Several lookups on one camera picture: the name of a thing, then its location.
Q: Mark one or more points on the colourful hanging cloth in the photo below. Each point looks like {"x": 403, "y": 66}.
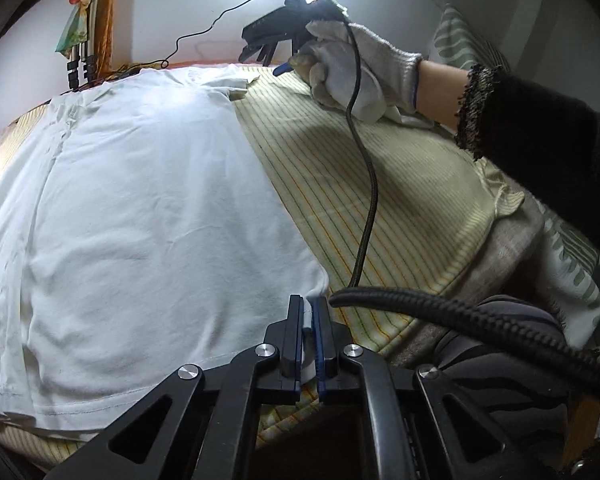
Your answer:
{"x": 74, "y": 30}

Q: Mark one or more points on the white t-shirt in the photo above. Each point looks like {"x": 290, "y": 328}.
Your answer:
{"x": 144, "y": 220}

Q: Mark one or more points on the orange wooden post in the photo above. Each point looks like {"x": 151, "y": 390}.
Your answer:
{"x": 106, "y": 20}

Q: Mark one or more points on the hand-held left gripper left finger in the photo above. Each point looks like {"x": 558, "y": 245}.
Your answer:
{"x": 294, "y": 330}

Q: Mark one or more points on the person's grey striped pants leg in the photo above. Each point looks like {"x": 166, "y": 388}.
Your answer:
{"x": 490, "y": 380}

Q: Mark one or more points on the person's right hand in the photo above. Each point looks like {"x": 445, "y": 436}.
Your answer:
{"x": 360, "y": 67}

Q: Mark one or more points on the beige blanket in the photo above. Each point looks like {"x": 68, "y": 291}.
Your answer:
{"x": 512, "y": 255}

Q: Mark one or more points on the yellow striped bed mat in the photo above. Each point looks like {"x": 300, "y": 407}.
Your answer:
{"x": 380, "y": 185}

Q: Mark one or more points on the white green patterned sheet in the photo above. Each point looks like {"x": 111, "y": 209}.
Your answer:
{"x": 572, "y": 275}

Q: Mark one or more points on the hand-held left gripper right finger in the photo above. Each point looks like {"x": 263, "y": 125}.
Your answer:
{"x": 321, "y": 335}

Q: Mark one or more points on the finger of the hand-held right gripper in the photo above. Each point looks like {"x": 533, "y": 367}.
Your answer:
{"x": 267, "y": 55}
{"x": 265, "y": 27}

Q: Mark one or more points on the person's right forearm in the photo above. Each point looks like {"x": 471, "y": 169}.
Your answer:
{"x": 535, "y": 125}

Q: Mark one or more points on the green patterned pillow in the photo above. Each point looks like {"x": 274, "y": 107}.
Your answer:
{"x": 455, "y": 40}

